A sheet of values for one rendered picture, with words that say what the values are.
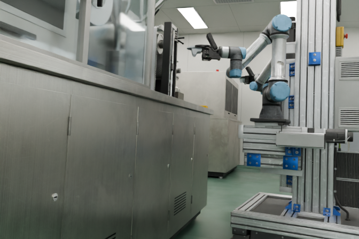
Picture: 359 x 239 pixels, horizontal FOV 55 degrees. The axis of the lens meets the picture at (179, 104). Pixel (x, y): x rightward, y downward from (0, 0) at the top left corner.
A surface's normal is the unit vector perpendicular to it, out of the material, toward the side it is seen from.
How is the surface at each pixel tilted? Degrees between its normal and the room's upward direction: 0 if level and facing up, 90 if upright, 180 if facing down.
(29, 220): 90
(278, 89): 97
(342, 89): 90
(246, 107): 90
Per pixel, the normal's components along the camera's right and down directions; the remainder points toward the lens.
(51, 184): 0.96, 0.03
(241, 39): -0.29, -0.08
